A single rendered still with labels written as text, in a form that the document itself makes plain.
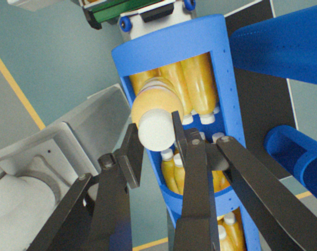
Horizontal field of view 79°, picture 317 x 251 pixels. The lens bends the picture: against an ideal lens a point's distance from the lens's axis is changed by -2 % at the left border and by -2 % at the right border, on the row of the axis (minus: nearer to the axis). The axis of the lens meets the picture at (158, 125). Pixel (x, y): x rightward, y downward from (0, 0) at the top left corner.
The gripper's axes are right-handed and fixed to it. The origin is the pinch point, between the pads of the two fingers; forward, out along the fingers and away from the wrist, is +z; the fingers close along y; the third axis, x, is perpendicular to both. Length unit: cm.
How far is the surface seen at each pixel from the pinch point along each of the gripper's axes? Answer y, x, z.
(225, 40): 16.8, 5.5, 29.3
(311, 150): 77, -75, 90
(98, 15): -13, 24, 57
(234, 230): 11, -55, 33
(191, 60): 9.4, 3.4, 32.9
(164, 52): 3.4, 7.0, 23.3
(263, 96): 71, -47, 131
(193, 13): 16, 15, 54
